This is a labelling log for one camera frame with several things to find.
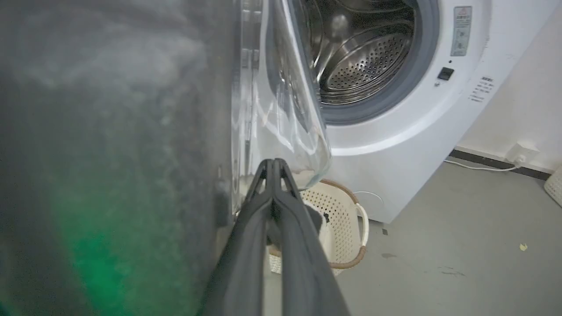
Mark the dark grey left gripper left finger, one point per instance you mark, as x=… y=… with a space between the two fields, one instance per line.
x=246 y=259

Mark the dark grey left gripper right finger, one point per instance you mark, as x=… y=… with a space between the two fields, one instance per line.
x=303 y=267

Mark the washing machine door with glass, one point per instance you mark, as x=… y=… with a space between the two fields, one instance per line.
x=131 y=131

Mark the white front-load washing machine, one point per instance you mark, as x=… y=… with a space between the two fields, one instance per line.
x=417 y=131

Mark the grey rubber door gasket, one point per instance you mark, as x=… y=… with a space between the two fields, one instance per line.
x=421 y=66

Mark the black door latch socket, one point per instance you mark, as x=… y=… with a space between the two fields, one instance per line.
x=445 y=73

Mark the cream perforated laundry basket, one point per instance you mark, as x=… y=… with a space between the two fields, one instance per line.
x=338 y=219

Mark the stainless steel washer drum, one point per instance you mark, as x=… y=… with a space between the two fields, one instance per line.
x=364 y=48

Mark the white perforated basket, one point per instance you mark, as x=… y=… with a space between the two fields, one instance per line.
x=555 y=186

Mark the grey warning sticker label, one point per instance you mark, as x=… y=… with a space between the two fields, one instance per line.
x=461 y=30

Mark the white wall power socket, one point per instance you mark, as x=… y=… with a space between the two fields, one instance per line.
x=521 y=153

